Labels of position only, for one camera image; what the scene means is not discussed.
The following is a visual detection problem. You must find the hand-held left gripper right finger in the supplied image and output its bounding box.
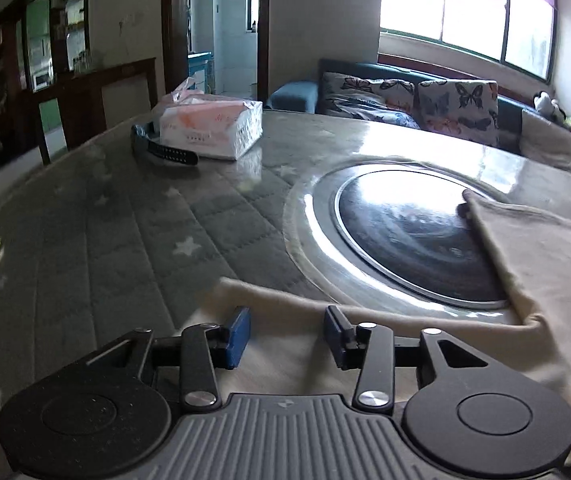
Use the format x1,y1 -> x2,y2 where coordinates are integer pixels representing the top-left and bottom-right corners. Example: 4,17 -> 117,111
324,304 -> 496,415

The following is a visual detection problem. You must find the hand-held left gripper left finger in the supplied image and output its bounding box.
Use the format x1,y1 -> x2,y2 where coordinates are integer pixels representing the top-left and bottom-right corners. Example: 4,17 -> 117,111
86,306 -> 252,411

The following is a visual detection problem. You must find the beige garment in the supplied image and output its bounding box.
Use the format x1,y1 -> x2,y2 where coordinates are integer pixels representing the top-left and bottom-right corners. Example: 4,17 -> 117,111
186,189 -> 571,467

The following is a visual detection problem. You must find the round black cooktop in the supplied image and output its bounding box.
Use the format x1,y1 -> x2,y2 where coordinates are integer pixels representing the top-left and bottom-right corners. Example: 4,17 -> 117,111
334,162 -> 511,310

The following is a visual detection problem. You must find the black wristwatch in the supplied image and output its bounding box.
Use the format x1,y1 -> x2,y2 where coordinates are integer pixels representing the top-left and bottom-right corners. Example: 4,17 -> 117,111
131,123 -> 200,167

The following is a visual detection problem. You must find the white pink tissue pack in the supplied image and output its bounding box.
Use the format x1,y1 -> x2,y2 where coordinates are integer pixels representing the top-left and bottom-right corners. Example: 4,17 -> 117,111
158,79 -> 265,162

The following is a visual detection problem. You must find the butterfly print cushion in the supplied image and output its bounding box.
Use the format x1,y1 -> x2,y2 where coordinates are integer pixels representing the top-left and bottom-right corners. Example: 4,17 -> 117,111
415,79 -> 501,149
317,71 -> 419,129

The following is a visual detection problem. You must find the blue footstool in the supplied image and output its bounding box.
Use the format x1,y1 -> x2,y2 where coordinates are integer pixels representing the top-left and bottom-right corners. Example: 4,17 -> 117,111
268,79 -> 319,115

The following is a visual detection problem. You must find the dark wooden chair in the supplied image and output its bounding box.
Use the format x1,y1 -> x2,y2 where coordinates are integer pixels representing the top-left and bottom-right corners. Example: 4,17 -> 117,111
38,57 -> 159,166

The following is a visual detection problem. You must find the dark teal sofa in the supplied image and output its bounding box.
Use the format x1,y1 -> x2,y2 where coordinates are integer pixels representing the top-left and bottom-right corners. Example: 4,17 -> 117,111
268,58 -> 571,177

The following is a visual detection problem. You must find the plain beige cushion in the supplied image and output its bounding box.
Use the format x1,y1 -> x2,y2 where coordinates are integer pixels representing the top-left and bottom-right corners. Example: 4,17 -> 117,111
517,108 -> 571,176

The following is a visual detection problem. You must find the plush toy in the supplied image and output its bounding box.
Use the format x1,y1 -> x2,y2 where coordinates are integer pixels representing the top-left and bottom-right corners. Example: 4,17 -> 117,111
532,90 -> 567,124

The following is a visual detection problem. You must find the dark wooden cabinet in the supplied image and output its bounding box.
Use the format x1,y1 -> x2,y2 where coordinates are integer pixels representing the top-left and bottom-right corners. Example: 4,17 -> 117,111
0,0 -> 91,163

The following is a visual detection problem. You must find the large window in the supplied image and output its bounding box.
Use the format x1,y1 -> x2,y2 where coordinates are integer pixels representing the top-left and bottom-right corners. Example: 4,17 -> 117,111
379,0 -> 559,84

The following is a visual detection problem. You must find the dark wooden door frame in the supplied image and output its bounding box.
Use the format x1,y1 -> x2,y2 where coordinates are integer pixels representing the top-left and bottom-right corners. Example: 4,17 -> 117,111
161,0 -> 272,104

